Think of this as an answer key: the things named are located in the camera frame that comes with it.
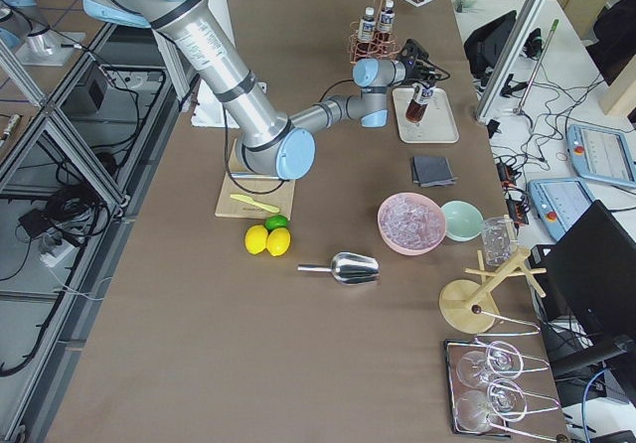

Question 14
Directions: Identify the grey folded cloth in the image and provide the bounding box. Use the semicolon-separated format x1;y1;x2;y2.
411;155;456;188

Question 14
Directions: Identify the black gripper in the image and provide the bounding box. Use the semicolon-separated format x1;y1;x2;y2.
399;39;451;90

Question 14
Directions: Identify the clear glass jar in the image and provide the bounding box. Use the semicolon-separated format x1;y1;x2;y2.
481;216;517;266

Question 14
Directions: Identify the tea bottle white cap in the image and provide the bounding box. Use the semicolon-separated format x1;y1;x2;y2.
405;84;434;123

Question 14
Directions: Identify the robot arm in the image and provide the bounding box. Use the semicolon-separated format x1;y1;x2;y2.
82;0;441;180

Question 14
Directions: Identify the copper wire bottle basket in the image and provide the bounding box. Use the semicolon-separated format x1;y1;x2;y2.
348;0;398;64

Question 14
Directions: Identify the teach pendant near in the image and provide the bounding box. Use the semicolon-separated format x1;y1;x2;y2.
528;177;595;241

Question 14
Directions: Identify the hanging wine glass upper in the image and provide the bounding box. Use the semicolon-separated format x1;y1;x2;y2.
456;341;550;388

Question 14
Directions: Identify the green lime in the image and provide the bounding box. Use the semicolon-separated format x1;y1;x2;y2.
264;215;288;231

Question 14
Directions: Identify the black monitor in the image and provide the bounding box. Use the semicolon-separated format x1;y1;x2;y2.
543;201;635;400

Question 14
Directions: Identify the green empty bowl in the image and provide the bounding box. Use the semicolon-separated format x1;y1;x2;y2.
441;201;483;242

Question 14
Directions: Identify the hanging wine glass lower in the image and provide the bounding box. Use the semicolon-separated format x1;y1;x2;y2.
454;377;561;437

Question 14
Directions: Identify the steel muddler black tip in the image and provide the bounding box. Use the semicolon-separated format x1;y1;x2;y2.
230;172;279;180

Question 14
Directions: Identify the yellow lemon lower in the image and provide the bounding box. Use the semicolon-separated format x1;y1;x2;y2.
266;227;291;257

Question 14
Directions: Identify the black glass rack tray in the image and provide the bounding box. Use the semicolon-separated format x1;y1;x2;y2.
443;340;568;442

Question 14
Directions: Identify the wooden cup tree stand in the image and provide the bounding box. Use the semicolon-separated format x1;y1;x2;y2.
438;247;547;336

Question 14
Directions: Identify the bamboo cutting board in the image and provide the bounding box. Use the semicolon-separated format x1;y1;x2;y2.
215;139;295;220

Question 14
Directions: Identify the yellow plastic knife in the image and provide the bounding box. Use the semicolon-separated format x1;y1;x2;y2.
230;194;280;215

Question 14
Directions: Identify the black bag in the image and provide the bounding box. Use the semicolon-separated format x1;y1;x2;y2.
464;10;517;83

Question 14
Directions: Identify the cream rabbit tray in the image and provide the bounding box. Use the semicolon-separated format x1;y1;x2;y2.
393;87;459;144

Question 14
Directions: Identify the hanging wine glass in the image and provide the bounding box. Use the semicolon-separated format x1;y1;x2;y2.
454;377;561;437
456;341;550;388

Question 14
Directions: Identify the teach pendant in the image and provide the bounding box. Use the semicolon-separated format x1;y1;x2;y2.
566;124;635;188
528;177;595;241

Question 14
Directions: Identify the teach pendant far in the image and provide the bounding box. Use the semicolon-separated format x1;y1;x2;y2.
566;124;635;188

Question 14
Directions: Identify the yellow lemon upper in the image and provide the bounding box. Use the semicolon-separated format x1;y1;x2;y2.
244;224;269;254

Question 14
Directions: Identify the pink bowl of ice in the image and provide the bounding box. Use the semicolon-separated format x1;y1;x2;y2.
377;193;446;256

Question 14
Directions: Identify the yellow lemon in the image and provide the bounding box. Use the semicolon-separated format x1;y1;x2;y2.
266;227;291;257
244;224;269;254

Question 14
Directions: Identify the steel ice scoop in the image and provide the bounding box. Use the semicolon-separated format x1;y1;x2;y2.
297;251;380;285

